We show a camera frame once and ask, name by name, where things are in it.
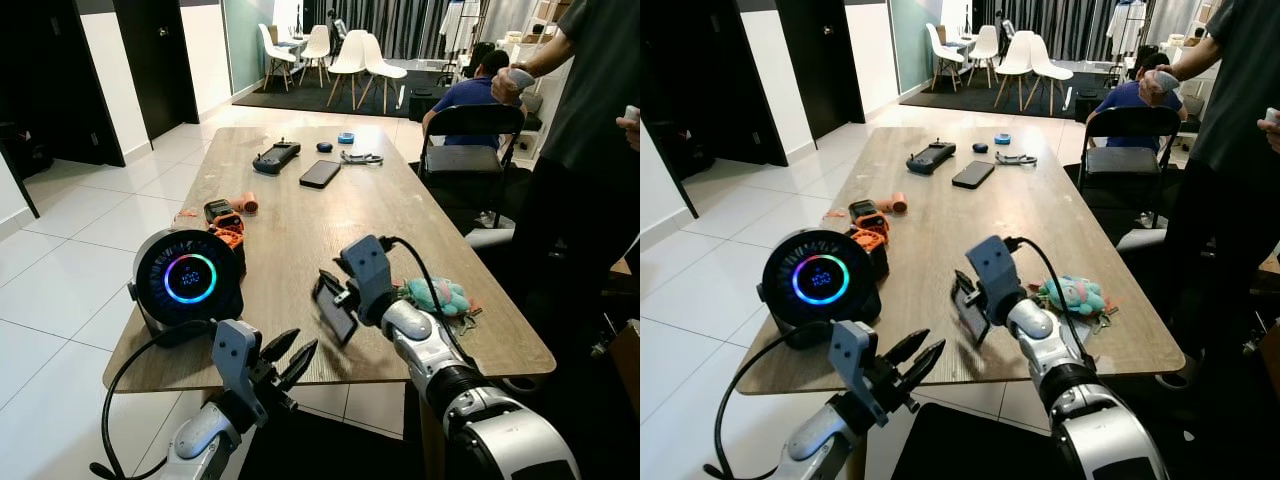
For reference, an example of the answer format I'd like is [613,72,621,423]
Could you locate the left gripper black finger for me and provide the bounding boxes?
[258,327,301,366]
[885,328,931,366]
[898,338,947,393]
[275,338,320,393]

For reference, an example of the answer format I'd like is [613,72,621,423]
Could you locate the teal pink plush keychain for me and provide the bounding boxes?
[403,277,472,319]
[1037,277,1107,317]

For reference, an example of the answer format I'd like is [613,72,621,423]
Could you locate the standing person's right hand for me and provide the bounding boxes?
[492,67,537,106]
[1140,67,1184,106]

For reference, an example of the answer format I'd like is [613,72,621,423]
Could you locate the black smartphone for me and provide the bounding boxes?
[299,160,342,190]
[951,161,997,191]

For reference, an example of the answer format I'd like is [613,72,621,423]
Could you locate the black orange battery pack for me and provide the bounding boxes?
[203,198,244,229]
[848,199,891,229]

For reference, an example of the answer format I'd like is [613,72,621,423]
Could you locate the black floor rug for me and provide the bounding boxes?
[898,68,1101,119]
[233,68,451,119]

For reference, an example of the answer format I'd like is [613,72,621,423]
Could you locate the black folding chair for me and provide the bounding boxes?
[420,104,526,231]
[1083,106,1183,229]

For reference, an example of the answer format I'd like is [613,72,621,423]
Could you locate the white shell chair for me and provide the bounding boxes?
[355,32,409,113]
[994,30,1036,109]
[925,22,973,93]
[328,30,369,109]
[258,22,306,93]
[968,24,1001,87]
[1022,32,1076,113]
[300,24,333,87]

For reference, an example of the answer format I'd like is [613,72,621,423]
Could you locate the seated person blue shirt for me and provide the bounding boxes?
[430,45,526,151]
[1090,48,1181,151]

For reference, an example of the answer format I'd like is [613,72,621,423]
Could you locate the black door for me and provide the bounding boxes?
[640,0,791,166]
[0,0,126,169]
[775,0,866,141]
[112,0,201,141]

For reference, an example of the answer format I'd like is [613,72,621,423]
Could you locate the dark grey curtain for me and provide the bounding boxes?
[305,0,521,59]
[972,0,1191,59]

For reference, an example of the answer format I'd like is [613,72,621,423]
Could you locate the black bag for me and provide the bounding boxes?
[0,120,56,181]
[640,120,701,181]

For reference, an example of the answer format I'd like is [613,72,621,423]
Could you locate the standing person dark clothes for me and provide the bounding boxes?
[1140,0,1280,381]
[492,0,641,361]

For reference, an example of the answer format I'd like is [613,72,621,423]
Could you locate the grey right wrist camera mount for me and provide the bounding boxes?
[343,234,399,324]
[965,235,1029,323]

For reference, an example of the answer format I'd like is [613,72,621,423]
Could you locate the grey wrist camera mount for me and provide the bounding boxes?
[830,320,886,401]
[210,318,269,403]
[343,234,399,324]
[965,235,1029,323]

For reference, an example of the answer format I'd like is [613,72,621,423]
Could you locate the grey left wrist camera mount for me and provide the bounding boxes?
[830,320,886,401]
[210,318,269,403]

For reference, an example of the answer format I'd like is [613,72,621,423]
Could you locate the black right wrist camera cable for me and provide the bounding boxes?
[1005,236,1096,366]
[380,236,479,366]

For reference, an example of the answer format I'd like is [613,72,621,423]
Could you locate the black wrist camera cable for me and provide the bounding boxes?
[380,236,479,366]
[705,322,841,480]
[90,318,223,480]
[1005,236,1096,366]

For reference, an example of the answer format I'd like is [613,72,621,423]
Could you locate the round black device glowing ring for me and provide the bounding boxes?
[757,230,885,349]
[128,228,248,346]

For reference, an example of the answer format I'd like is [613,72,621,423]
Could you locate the black left wrist camera cable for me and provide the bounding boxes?
[705,322,841,480]
[90,318,223,480]

